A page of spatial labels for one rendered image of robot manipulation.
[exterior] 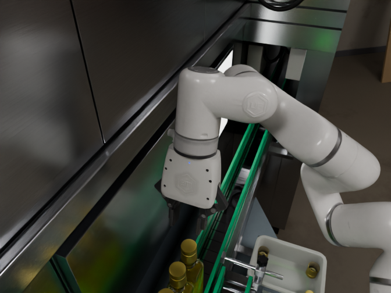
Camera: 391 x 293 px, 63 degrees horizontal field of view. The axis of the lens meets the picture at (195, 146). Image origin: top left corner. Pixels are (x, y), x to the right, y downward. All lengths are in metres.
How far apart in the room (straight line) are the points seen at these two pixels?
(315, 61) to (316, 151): 0.90
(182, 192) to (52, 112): 0.25
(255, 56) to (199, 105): 1.13
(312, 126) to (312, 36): 0.85
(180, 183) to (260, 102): 0.20
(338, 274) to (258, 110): 1.76
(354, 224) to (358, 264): 1.58
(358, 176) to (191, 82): 0.34
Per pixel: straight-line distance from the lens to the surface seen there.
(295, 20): 1.39
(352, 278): 2.18
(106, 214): 0.59
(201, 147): 0.51
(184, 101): 0.49
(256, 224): 1.27
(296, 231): 2.26
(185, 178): 0.55
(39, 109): 0.44
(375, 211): 0.66
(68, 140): 0.50
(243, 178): 1.24
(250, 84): 0.48
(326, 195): 0.71
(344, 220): 0.69
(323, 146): 0.56
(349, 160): 0.60
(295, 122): 0.59
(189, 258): 0.71
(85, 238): 0.56
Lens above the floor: 1.75
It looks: 39 degrees down
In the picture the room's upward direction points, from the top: straight up
